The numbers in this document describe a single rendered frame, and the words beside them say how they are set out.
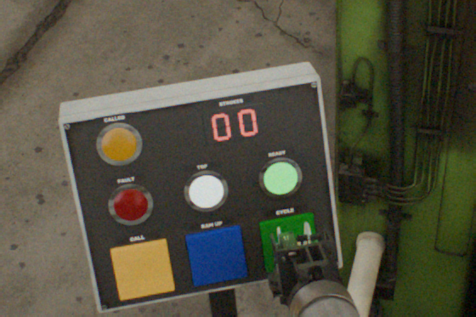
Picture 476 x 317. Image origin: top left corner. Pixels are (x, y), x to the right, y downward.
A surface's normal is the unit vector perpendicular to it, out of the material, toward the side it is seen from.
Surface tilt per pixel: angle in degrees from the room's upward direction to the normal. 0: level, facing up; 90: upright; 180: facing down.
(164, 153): 60
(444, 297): 90
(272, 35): 0
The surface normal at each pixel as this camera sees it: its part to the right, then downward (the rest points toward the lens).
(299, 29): -0.03, -0.65
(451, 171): -0.23, 0.75
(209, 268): 0.16, 0.32
